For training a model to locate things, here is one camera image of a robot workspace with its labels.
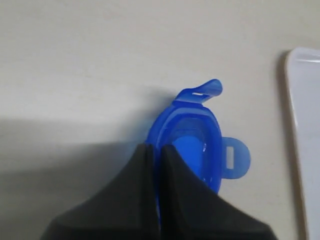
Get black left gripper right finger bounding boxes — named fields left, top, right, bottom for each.
left=158, top=145, right=277, bottom=240

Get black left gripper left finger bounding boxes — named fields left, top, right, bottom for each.
left=41, top=144, right=161, bottom=240

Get white plastic tray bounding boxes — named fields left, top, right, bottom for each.
left=284, top=47, right=320, bottom=240

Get blue plastic container lid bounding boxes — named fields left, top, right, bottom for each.
left=146, top=79, right=251, bottom=208

